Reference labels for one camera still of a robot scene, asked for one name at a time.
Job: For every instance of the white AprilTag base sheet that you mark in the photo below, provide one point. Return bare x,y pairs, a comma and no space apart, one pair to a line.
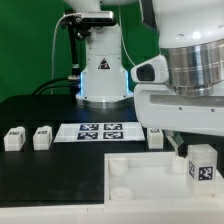
93,132

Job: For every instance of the white square table top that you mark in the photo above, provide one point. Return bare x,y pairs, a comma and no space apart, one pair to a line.
145,177

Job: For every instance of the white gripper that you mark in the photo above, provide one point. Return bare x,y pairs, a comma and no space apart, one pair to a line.
159,107

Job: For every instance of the black mounted camera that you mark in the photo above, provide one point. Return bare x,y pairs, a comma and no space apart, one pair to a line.
82,22

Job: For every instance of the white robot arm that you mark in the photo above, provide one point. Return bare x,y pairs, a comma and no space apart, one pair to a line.
182,88

